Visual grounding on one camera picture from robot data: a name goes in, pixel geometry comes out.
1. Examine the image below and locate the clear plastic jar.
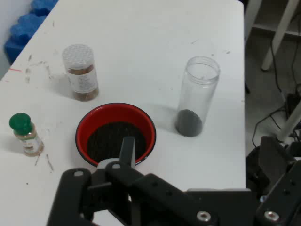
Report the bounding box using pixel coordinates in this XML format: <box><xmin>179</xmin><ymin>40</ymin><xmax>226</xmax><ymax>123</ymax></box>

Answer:
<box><xmin>175</xmin><ymin>56</ymin><xmax>221</xmax><ymax>137</ymax></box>

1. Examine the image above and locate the black seeds heap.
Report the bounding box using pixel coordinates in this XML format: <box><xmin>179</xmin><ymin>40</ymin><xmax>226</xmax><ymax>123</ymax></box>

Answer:
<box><xmin>87</xmin><ymin>121</ymin><xmax>146</xmax><ymax>163</ymax></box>
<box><xmin>175</xmin><ymin>109</ymin><xmax>203</xmax><ymax>137</ymax></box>

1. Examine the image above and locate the dark blue foam mat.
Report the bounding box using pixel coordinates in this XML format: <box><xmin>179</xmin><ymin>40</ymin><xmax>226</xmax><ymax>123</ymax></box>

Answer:
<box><xmin>4</xmin><ymin>13</ymin><xmax>47</xmax><ymax>64</ymax></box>

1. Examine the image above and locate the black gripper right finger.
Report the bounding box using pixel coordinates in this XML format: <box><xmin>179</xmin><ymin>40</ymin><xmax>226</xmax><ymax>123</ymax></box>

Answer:
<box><xmin>256</xmin><ymin>136</ymin><xmax>301</xmax><ymax>226</ymax></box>

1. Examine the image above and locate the spice jar with white lid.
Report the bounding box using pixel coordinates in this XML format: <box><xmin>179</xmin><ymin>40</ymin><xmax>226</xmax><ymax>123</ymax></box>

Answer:
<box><xmin>62</xmin><ymin>44</ymin><xmax>99</xmax><ymax>102</ymax></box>

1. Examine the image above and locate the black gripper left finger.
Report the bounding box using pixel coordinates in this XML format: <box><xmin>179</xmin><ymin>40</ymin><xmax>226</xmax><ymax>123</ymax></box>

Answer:
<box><xmin>46</xmin><ymin>136</ymin><xmax>219</xmax><ymax>226</ymax></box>

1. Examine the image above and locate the white slanted metal leg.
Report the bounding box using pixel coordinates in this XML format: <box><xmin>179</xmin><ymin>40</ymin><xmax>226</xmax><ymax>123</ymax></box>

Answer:
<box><xmin>277</xmin><ymin>107</ymin><xmax>301</xmax><ymax>143</ymax></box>

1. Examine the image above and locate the spice bottle with green cap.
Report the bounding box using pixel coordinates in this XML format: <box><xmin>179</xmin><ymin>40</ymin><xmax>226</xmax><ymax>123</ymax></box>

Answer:
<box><xmin>8</xmin><ymin>113</ymin><xmax>45</xmax><ymax>157</ymax></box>

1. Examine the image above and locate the red bowl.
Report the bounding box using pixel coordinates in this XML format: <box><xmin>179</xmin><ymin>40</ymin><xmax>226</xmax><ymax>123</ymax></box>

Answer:
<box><xmin>75</xmin><ymin>102</ymin><xmax>157</xmax><ymax>167</ymax></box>

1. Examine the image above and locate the white desk frame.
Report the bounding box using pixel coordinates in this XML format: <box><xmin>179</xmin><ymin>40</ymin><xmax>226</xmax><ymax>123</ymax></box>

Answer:
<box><xmin>244</xmin><ymin>0</ymin><xmax>301</xmax><ymax>72</ymax></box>

